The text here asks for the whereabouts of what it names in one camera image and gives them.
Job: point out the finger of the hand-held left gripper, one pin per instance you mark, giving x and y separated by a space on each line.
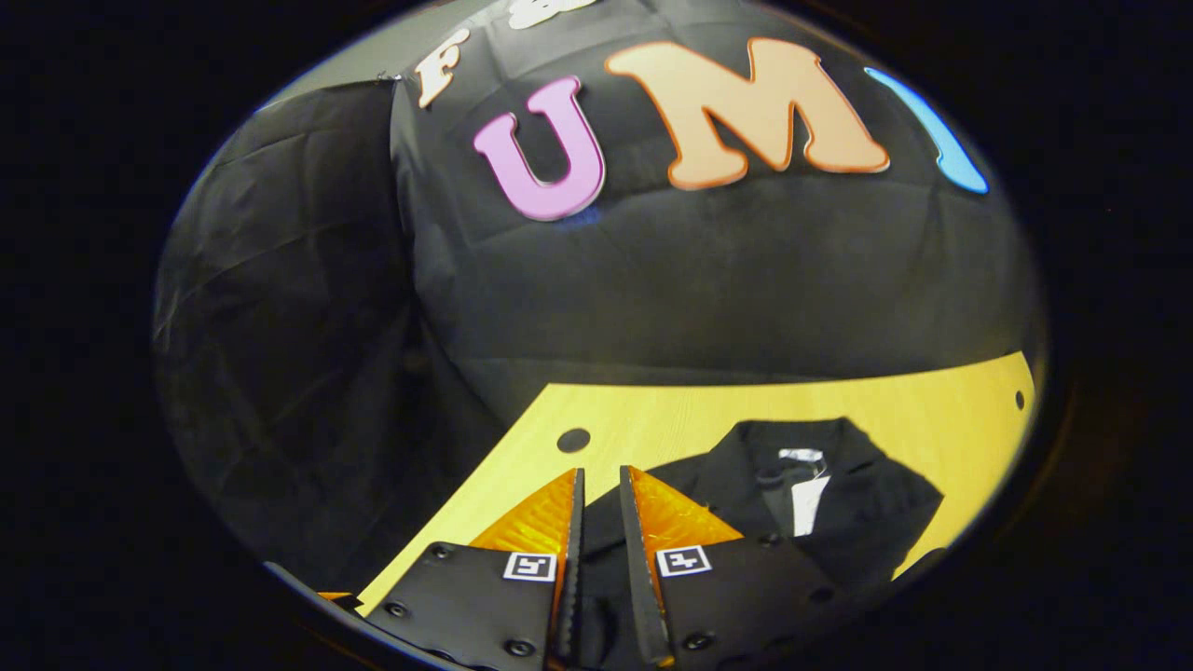
337 598

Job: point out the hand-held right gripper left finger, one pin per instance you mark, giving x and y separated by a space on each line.
569 578

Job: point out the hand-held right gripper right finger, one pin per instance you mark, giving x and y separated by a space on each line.
637 578

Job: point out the black buttoned garment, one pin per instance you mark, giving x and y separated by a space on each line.
876 522

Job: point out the black backdrop cloth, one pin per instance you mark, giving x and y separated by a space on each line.
699 280

